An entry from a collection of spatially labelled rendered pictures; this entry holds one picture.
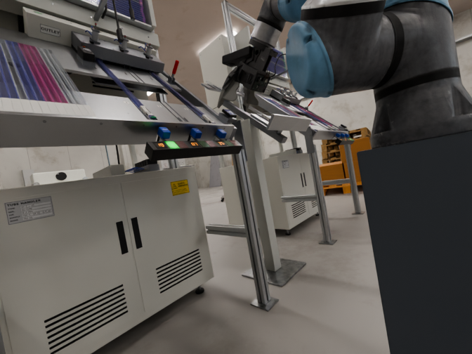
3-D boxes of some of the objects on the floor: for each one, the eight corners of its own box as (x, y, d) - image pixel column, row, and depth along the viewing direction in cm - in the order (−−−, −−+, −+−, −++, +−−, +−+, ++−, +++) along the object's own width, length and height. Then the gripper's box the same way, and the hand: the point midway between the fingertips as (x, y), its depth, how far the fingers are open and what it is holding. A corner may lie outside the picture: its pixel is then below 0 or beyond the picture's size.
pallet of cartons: (379, 192, 270) (370, 135, 269) (303, 197, 330) (295, 151, 328) (384, 178, 371) (378, 138, 369) (326, 185, 430) (319, 149, 429)
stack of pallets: (337, 174, 620) (331, 139, 618) (378, 168, 560) (371, 130, 558) (324, 180, 506) (317, 138, 504) (374, 175, 446) (366, 126, 444)
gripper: (254, 38, 52) (224, 117, 62) (291, 58, 65) (261, 120, 75) (232, 29, 56) (207, 103, 66) (270, 49, 69) (245, 109, 79)
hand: (231, 107), depth 72 cm, fingers open, 12 cm apart
